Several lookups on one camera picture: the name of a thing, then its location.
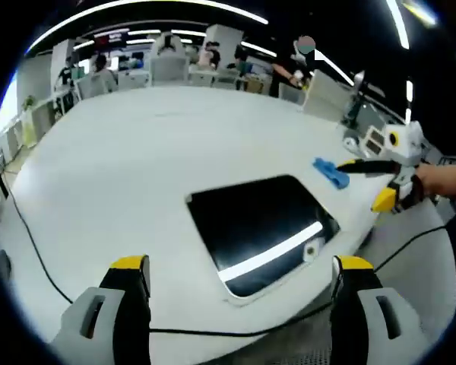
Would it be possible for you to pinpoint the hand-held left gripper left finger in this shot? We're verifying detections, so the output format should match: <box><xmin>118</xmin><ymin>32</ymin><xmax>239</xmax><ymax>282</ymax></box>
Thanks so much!
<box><xmin>48</xmin><ymin>254</ymin><xmax>152</xmax><ymax>365</ymax></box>

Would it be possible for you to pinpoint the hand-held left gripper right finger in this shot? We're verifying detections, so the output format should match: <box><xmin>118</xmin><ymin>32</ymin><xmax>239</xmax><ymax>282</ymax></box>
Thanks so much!
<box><xmin>331</xmin><ymin>255</ymin><xmax>431</xmax><ymax>365</ymax></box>

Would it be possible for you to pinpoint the blue cleaning cloth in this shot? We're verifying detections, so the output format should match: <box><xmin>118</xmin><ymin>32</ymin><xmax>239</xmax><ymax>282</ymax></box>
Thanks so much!
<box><xmin>312</xmin><ymin>157</ymin><xmax>350</xmax><ymax>190</ymax></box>

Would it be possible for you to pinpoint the person's right hand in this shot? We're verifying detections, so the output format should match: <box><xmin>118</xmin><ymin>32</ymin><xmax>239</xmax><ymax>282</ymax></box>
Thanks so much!
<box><xmin>416</xmin><ymin>163</ymin><xmax>451</xmax><ymax>201</ymax></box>

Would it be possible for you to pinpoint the white box with dark windows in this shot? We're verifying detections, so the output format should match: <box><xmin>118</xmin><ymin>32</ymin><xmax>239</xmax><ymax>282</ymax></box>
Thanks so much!
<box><xmin>363</xmin><ymin>125</ymin><xmax>387</xmax><ymax>157</ymax></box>

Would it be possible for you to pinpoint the white shelf unit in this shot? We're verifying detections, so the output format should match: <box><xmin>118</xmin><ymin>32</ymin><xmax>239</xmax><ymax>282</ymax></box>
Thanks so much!
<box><xmin>0</xmin><ymin>100</ymin><xmax>58</xmax><ymax>160</ymax></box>

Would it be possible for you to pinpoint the black cable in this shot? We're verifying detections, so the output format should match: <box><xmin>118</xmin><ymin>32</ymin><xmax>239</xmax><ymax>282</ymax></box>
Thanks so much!
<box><xmin>0</xmin><ymin>161</ymin><xmax>451</xmax><ymax>338</ymax></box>

